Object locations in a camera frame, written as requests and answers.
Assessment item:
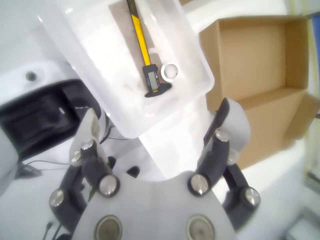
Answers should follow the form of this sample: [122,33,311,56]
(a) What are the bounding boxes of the robot body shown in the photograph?
[0,60,113,198]

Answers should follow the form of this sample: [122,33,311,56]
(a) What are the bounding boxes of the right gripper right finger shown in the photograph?
[188,98,262,232]

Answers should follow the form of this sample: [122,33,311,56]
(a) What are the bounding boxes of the metal ring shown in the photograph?
[160,63,180,83]

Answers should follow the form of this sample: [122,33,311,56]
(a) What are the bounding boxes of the yellow black digital caliper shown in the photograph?
[124,0,173,99]

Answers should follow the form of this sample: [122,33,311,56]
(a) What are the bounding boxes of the clear plastic tray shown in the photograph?
[37,0,215,139]

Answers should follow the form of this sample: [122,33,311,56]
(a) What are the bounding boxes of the black cable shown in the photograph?
[99,124,128,144]
[19,160,73,177]

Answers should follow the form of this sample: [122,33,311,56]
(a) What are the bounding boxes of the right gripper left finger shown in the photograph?
[49,107,121,229]

